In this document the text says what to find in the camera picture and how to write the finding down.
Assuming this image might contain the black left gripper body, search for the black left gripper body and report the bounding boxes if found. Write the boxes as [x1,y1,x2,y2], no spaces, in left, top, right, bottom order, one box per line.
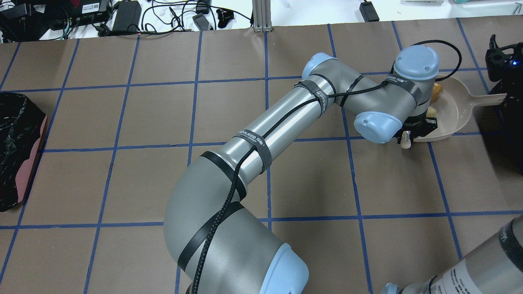
[397,115,438,145]

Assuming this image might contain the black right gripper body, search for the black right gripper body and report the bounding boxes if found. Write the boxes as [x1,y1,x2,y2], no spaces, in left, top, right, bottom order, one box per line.
[485,35,523,82]

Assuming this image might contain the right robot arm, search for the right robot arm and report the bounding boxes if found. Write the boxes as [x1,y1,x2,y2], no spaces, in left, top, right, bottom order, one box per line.
[381,35,522,294]

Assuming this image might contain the black power brick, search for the black power brick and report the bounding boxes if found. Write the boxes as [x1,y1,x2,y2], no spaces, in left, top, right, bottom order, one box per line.
[112,0,141,35]

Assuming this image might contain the white hand brush black bristles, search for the white hand brush black bristles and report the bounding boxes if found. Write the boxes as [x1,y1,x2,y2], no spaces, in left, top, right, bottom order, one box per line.
[400,131,412,149]

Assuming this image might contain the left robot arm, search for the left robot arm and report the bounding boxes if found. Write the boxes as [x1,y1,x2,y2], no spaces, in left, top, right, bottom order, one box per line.
[163,44,440,294]

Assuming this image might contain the black power adapter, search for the black power adapter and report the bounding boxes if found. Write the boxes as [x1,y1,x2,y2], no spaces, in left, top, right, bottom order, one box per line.
[359,0,380,22]

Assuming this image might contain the beige plastic dustpan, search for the beige plastic dustpan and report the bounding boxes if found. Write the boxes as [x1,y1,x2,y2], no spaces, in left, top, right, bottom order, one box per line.
[413,78,506,142]

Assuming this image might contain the aluminium frame post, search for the aluminium frame post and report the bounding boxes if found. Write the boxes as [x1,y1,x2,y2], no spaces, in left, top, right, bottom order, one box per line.
[252,0,273,32]

